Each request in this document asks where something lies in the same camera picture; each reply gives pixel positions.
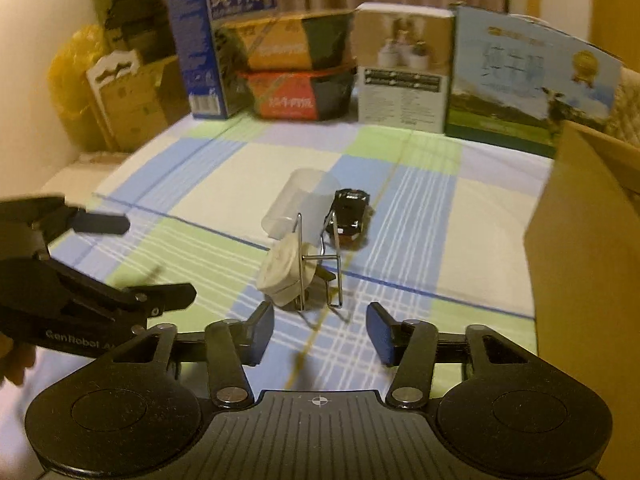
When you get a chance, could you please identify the checked pastel tablecloth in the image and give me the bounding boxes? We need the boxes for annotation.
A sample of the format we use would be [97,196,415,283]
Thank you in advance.
[0,110,558,466]

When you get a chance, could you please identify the light blue milk case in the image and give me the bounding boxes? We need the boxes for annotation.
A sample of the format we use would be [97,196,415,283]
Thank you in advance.
[445,4,623,160]

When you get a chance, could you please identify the clear plastic cup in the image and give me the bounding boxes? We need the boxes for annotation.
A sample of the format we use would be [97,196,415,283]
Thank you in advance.
[261,169,343,243]

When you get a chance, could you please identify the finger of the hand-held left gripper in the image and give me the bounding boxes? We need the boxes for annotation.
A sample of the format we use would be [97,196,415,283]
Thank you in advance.
[30,255,197,328]
[0,194,132,258]

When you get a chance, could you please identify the tall blue milk carton box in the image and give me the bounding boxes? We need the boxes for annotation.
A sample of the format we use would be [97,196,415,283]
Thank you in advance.
[165,0,278,120]

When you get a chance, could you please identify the yellow plastic bag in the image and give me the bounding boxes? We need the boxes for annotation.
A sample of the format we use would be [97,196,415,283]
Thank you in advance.
[47,24,118,151]

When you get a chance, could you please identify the cream tape roll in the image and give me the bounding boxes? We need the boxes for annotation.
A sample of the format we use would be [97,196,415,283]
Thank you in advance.
[256,234,333,307]

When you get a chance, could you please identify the person's left hand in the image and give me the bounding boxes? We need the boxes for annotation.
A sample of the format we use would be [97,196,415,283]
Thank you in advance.
[0,335,37,387]

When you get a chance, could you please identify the cream printed bed sheet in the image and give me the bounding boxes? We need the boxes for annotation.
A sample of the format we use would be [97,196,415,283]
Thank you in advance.
[42,150,136,200]

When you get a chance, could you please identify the orange black tray boxes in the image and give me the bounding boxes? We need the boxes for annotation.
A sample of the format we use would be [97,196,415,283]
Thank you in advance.
[215,10,358,72]

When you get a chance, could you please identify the red label noodle bowl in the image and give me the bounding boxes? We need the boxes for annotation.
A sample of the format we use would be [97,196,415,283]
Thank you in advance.
[235,64,358,122]

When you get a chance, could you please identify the black storage rack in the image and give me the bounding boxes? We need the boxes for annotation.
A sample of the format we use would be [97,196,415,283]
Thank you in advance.
[90,0,171,61]

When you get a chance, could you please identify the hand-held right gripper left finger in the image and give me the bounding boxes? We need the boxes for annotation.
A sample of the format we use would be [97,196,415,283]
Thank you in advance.
[107,302,276,408]

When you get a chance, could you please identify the white product box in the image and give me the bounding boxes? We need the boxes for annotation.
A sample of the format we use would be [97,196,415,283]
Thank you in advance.
[354,2,456,135]

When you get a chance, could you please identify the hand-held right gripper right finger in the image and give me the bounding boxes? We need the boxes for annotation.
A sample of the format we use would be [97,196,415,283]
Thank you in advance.
[366,302,538,408]

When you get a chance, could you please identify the brown cardboard box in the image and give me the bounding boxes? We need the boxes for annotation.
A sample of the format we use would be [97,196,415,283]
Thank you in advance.
[524,120,640,441]

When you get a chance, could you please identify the black binder clip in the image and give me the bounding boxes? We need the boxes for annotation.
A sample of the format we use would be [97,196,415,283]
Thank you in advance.
[295,187,375,313]

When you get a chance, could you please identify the carton with white handle flap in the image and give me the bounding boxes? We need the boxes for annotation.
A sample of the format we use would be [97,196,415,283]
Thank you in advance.
[86,50,171,153]

